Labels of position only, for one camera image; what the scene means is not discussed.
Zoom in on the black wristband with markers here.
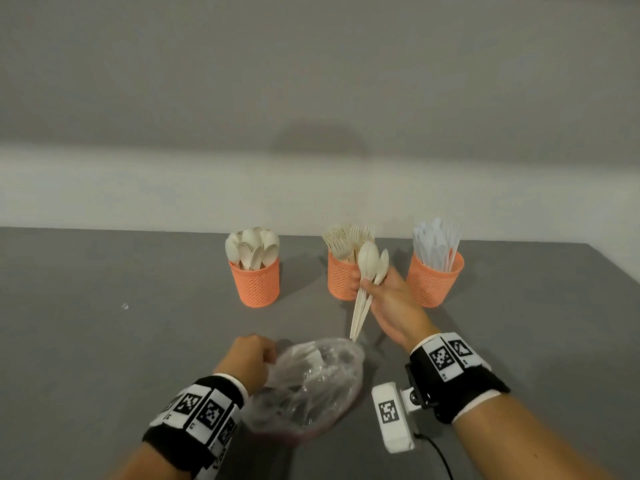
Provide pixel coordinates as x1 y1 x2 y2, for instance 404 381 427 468
142 375 249 480
405 333 511 425

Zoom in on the bunch of white knives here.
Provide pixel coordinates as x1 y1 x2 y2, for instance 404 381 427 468
412 217 462 273

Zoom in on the clear plastic bag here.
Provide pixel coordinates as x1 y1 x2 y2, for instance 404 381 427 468
240 337 366 446

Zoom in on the person's left forearm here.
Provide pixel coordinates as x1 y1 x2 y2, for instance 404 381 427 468
107 439 201 480

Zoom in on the bunch of cream forks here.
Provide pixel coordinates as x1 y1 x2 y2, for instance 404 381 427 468
322 225 377 261

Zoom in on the person's right forearm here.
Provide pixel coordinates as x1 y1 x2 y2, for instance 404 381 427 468
452 392 617 480

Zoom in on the bunch of cream spoons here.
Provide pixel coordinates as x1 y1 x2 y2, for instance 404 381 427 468
225 227 281 271

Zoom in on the narrow cream spoon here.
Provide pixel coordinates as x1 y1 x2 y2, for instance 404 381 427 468
354 249 390 340

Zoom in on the person's right hand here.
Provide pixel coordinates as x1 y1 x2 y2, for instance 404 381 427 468
349 267 437 352

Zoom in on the orange perforated cup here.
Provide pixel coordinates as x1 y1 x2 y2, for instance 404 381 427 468
229 257 281 309
327 250 366 301
406 251 465 309

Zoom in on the black left wristband with markers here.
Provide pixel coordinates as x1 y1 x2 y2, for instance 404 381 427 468
142 375 249 480

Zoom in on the person's left hand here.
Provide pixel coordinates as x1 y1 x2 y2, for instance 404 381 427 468
214 335 278 395

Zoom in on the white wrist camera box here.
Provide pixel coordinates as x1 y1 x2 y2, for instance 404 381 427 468
371 384 431 453

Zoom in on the large cream spoon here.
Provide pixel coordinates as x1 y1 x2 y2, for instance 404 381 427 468
350 241 381 341

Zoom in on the black right wristband with markers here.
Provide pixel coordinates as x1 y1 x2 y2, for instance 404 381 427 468
405 333 511 425

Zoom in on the black camera cable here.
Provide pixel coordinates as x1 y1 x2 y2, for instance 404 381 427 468
414 432 457 480

